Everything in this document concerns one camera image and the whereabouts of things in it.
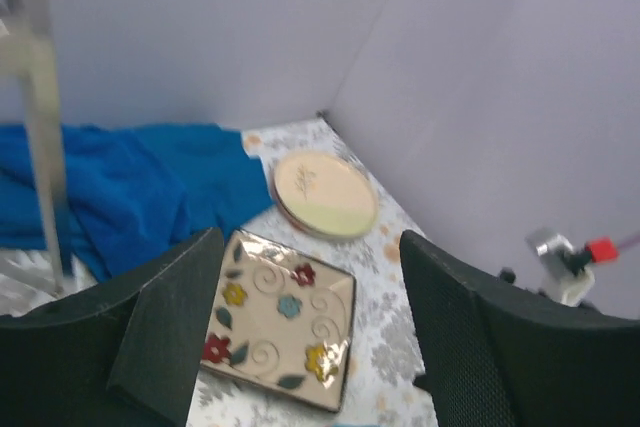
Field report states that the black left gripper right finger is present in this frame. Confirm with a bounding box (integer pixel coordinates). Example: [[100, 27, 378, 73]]
[[399, 230, 639, 426]]

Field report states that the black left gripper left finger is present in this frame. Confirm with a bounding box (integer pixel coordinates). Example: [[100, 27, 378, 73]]
[[1, 229, 224, 426]]

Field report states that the square floral plate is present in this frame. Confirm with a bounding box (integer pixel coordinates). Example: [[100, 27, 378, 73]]
[[201, 230, 356, 413]]

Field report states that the cream round plate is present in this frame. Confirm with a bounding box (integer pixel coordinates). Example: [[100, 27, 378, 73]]
[[272, 150, 379, 239]]

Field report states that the steel dish rack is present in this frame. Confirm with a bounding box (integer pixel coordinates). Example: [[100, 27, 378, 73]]
[[1, 0, 73, 297]]

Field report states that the blue cloth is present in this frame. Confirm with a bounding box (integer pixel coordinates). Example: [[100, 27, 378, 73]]
[[0, 121, 275, 283]]

